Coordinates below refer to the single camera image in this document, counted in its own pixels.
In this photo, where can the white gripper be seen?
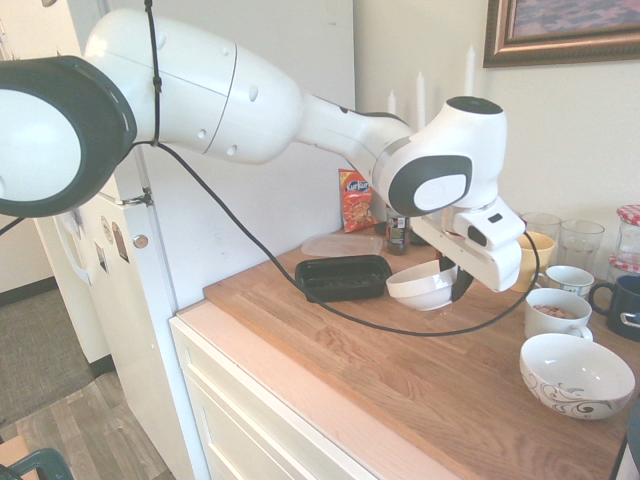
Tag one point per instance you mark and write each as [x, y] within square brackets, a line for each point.
[502, 270]

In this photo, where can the plain white ceramic bowl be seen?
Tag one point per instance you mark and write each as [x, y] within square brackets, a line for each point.
[420, 290]

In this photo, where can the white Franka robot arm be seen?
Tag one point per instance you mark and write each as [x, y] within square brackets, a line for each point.
[225, 100]

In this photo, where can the brown cereal pile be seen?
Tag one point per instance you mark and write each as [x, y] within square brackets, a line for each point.
[555, 311]

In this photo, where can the spice jar black lid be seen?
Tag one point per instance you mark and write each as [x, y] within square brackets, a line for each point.
[398, 240]

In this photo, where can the yellow ceramic mug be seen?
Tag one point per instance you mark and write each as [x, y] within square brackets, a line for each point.
[546, 255]

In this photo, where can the clear drinking glass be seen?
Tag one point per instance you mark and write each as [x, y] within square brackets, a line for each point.
[581, 247]
[542, 225]

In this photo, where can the black plastic food container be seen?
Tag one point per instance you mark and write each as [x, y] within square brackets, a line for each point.
[340, 280]

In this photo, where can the small white patterned cup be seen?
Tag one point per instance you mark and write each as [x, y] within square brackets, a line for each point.
[570, 282]

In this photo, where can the clear plastic container lid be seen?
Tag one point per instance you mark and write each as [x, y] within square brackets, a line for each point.
[340, 245]

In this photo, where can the red Kurkure snack bag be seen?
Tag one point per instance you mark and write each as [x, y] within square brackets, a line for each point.
[357, 200]

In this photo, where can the white bowl swirl pattern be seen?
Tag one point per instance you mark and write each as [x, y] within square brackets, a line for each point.
[575, 370]

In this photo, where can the dark blue mug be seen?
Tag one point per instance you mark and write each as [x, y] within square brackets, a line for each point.
[617, 297]

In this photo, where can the glass jar red checked lid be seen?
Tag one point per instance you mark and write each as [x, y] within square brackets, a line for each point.
[629, 235]
[622, 264]

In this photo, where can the white drawer cabinet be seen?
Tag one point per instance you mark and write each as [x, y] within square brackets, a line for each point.
[240, 410]

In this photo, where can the white refrigerator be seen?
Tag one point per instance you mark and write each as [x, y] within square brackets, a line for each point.
[150, 310]

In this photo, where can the small round fridge magnet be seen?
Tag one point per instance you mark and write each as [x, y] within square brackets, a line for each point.
[140, 241]

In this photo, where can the arched picture fridge magnet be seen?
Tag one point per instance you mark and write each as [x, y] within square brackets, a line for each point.
[120, 243]

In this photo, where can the round picture fridge magnet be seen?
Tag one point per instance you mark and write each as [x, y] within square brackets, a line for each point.
[105, 227]

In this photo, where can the rectangular picture fridge magnet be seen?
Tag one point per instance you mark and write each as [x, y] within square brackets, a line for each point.
[101, 257]

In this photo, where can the grey floor rug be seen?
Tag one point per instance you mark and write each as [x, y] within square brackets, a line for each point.
[45, 350]

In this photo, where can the dark green metal clamp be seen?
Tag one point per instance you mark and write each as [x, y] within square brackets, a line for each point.
[45, 462]

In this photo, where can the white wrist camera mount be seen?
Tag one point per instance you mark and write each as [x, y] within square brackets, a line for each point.
[492, 227]

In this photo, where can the framed picture brown frame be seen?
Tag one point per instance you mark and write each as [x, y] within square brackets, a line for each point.
[565, 30]

